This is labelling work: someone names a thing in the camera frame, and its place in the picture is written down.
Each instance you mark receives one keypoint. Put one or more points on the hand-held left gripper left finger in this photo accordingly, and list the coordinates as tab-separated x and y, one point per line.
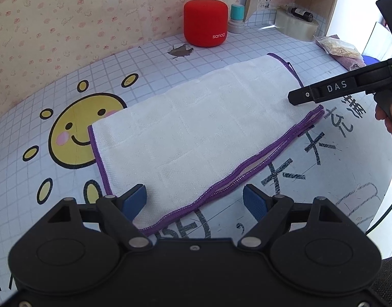
135	199

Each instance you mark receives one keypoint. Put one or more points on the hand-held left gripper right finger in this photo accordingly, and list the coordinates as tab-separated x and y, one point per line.
255	203

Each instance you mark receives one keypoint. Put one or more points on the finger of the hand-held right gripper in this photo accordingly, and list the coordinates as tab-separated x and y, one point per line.
327	90

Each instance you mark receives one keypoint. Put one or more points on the white towel with purple trim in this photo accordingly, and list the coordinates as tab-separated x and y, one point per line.
196	128

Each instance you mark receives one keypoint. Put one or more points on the blue round object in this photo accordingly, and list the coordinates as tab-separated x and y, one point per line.
371	62

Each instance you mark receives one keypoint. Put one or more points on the purple cloth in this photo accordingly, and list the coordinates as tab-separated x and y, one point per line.
351	61

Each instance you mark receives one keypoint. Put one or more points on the clear bag of wood chips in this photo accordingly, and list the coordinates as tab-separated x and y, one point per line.
338	47

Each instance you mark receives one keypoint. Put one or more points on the clear packing tape roll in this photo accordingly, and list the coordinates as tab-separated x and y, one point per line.
295	28

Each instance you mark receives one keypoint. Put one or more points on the small black bottle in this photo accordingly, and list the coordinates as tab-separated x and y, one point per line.
300	12

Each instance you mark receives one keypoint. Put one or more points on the teal capped stamp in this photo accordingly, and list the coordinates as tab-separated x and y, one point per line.
237	17

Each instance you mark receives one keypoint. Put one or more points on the red round speaker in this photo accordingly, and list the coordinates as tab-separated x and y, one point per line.
205	20

